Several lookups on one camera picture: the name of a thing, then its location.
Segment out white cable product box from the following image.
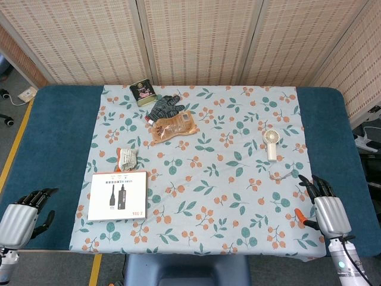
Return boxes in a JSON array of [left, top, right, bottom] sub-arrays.
[[87, 171, 149, 222]]

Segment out grey knit glove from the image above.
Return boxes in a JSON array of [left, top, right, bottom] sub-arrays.
[[148, 94, 185, 122]]

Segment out floral print tablecloth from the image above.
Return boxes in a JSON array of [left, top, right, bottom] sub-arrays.
[[68, 85, 327, 263]]

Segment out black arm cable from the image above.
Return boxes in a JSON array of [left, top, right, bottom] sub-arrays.
[[341, 235, 371, 286]]

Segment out white floor socket box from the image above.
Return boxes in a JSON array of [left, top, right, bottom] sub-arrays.
[[17, 88, 38, 102]]

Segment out white handheld fan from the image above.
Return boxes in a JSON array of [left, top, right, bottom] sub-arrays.
[[263, 128, 281, 163]]

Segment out brown transparent snack pouch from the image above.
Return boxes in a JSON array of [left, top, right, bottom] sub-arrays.
[[151, 110, 199, 144]]

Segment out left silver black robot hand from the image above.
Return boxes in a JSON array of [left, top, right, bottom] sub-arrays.
[[0, 188, 59, 250]]

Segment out green tin can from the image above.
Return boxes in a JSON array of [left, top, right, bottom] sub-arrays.
[[129, 81, 157, 107]]

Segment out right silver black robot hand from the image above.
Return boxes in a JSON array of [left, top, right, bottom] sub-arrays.
[[294, 175, 356, 239]]

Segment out blue table cover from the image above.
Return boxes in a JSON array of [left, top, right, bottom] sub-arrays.
[[0, 85, 377, 259]]

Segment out woven bamboo screen panel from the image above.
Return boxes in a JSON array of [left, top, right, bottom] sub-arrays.
[[312, 0, 381, 126], [136, 0, 266, 87], [241, 0, 373, 87], [0, 23, 48, 90], [0, 0, 153, 87]]

